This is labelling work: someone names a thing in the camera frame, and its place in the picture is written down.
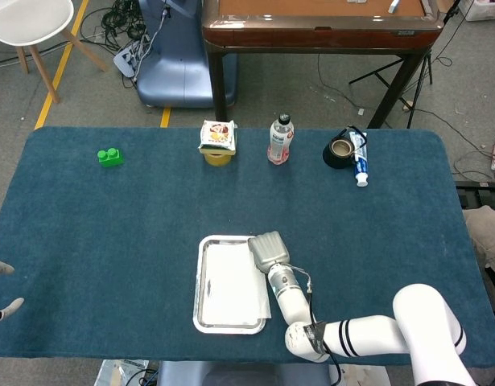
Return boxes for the right arm wrist cable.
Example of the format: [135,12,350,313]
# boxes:
[289,265,344,386]

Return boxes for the white power strip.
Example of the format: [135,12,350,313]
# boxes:
[113,42,150,78]

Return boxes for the black floor rail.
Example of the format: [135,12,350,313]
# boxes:
[455,180,495,210]

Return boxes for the green toy building block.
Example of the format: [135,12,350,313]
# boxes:
[97,147,126,168]

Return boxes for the black floor cable bundle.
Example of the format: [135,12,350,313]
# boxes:
[80,0,151,51]

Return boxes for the clear plastic bag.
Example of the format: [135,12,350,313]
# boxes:
[94,359,150,386]

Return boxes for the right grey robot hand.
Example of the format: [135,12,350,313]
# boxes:
[247,231,291,273]

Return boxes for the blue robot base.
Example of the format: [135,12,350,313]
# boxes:
[136,0,238,109]

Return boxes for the blue felt table cover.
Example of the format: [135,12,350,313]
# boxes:
[0,126,495,369]

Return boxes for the white paper sheet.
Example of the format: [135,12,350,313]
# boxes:
[201,243,272,326]

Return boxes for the blue white toothpaste tube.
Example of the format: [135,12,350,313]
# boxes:
[349,131,370,188]

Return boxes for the pink drink bottle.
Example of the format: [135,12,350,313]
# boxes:
[266,113,295,165]

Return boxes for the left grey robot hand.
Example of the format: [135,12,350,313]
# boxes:
[0,259,26,324]

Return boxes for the white plastic chair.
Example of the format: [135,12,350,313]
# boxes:
[0,0,110,105]

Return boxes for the beige cushion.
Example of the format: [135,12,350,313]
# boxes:
[463,203,495,269]

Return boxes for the stainless steel tray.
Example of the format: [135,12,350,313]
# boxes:
[192,235,268,335]

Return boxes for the black tape roll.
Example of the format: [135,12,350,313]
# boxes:
[322,136,355,170]

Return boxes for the black wire frame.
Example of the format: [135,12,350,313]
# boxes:
[338,125,369,156]

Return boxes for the brown mahjong table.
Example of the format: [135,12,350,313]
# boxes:
[201,0,445,129]

